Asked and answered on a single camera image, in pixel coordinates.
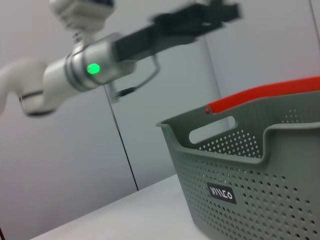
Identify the grey perforated storage bin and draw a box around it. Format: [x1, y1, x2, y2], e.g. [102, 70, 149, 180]
[156, 89, 320, 240]

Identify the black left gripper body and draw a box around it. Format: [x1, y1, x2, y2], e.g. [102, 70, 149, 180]
[112, 3, 224, 64]

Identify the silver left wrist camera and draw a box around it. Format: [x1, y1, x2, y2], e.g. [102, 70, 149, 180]
[48, 0, 118, 38]

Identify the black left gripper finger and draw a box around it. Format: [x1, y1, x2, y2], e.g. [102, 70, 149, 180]
[207, 1, 244, 27]
[196, 0, 227, 8]

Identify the orange bin carry handle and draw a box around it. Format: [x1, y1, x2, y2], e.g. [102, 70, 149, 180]
[206, 74, 320, 115]

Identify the dark left gripper cable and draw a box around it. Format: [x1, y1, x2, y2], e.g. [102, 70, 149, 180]
[109, 55, 161, 101]

